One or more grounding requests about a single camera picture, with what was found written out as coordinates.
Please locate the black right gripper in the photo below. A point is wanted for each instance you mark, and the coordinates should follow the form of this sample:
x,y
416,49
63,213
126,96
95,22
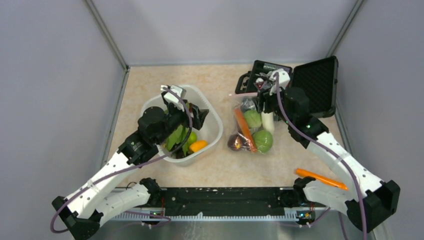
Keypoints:
x,y
263,96

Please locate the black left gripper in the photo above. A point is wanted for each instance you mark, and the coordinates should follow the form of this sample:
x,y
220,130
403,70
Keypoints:
x,y
198,116

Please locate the clear zip top bag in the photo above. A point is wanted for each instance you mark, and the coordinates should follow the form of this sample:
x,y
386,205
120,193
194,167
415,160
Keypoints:
x,y
245,102

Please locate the orange carrot toy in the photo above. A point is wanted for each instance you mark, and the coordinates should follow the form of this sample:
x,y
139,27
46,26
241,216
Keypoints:
x,y
241,121

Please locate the green cabbage toy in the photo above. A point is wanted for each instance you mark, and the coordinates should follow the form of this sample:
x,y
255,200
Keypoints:
x,y
252,118
263,140

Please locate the white plastic basket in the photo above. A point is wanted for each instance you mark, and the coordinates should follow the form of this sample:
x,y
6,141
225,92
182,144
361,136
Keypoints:
x,y
212,132

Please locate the dark purple round fruit toy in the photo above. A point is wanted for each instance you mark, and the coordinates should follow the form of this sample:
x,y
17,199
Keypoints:
x,y
237,142

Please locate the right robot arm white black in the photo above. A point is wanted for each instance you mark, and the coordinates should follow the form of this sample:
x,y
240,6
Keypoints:
x,y
368,200

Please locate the orange object behind right arm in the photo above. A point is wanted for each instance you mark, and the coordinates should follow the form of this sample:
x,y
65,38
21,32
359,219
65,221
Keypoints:
x,y
305,173

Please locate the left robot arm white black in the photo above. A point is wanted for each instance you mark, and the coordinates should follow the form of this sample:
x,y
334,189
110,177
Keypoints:
x,y
90,207

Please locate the white radish toy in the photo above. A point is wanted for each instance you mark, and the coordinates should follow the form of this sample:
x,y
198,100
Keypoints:
x,y
268,122

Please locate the green leafy vegetable toy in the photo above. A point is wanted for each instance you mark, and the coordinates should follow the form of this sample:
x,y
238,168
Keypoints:
x,y
177,142

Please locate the small green lime toy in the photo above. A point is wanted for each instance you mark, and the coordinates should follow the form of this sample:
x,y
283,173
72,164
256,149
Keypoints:
x,y
192,138

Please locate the small orange fruit toy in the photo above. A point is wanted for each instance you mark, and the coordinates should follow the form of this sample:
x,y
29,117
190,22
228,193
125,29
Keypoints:
x,y
197,146

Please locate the black poker chip case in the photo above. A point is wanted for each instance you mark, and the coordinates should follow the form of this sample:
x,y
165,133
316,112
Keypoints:
x,y
318,79

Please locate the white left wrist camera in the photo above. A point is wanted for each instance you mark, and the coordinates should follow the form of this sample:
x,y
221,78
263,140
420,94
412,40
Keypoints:
x,y
174,95

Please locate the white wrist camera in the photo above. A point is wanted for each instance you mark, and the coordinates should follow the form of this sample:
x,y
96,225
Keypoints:
x,y
174,95
280,77

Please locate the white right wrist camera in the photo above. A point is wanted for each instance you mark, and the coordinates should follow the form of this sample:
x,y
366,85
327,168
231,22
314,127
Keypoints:
x,y
280,77

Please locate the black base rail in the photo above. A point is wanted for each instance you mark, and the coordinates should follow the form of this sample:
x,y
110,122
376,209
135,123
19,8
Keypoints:
x,y
227,201

